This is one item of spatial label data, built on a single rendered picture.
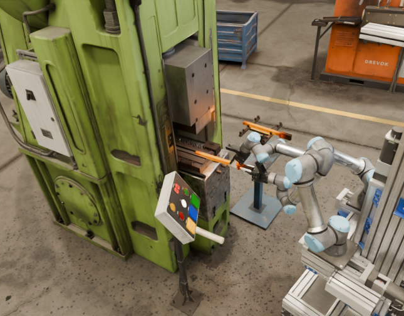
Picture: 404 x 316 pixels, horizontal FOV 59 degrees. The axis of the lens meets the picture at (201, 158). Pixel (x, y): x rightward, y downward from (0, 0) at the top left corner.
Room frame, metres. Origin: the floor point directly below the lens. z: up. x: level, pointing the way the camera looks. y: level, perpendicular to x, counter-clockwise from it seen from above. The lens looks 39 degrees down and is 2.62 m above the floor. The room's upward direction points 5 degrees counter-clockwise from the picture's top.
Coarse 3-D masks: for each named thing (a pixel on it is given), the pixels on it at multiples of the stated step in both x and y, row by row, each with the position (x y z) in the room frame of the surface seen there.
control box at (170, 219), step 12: (168, 180) 1.62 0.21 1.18; (180, 180) 1.65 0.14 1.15; (168, 192) 1.50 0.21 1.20; (180, 192) 1.56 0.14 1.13; (192, 192) 1.65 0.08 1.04; (168, 204) 1.41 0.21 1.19; (180, 204) 1.48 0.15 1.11; (192, 204) 1.56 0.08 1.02; (156, 216) 1.36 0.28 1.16; (168, 216) 1.34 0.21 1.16; (168, 228) 1.35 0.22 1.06; (180, 228) 1.34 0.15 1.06; (180, 240) 1.34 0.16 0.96; (192, 240) 1.33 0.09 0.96
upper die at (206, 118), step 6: (204, 114) 2.04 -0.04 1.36; (210, 114) 2.11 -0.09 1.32; (198, 120) 1.98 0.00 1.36; (204, 120) 2.04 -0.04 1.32; (174, 126) 2.04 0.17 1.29; (180, 126) 2.01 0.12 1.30; (186, 126) 1.99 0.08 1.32; (192, 126) 1.96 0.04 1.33; (198, 126) 1.97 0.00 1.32; (204, 126) 2.03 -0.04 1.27; (192, 132) 1.96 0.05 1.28; (198, 132) 1.97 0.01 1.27
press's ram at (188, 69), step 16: (176, 48) 2.20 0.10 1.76; (192, 48) 2.18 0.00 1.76; (208, 48) 2.16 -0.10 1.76; (176, 64) 1.96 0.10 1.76; (192, 64) 1.97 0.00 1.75; (208, 64) 2.12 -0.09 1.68; (176, 80) 1.94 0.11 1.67; (192, 80) 1.96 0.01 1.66; (208, 80) 2.11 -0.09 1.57; (176, 96) 1.95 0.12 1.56; (192, 96) 1.94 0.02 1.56; (208, 96) 2.09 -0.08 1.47; (176, 112) 1.96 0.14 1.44; (192, 112) 1.93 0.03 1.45
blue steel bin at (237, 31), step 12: (216, 12) 6.56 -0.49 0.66; (228, 12) 6.46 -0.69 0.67; (240, 12) 6.37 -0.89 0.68; (252, 12) 6.29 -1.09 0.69; (228, 24) 6.50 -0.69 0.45; (240, 24) 6.40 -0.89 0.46; (252, 24) 6.10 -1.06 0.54; (228, 36) 5.74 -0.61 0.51; (240, 36) 5.65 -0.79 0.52; (252, 36) 6.06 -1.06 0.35; (228, 48) 5.74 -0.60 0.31; (240, 48) 5.65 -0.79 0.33; (252, 48) 6.03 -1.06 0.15; (228, 60) 5.73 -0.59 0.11; (240, 60) 5.63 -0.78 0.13
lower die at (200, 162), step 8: (176, 144) 2.23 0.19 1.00; (184, 144) 2.23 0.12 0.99; (184, 152) 2.13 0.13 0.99; (208, 152) 2.10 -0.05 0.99; (184, 160) 2.05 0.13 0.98; (192, 160) 2.03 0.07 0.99; (200, 160) 2.02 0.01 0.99; (208, 160) 2.05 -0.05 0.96; (192, 168) 1.98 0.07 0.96; (200, 168) 1.96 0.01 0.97
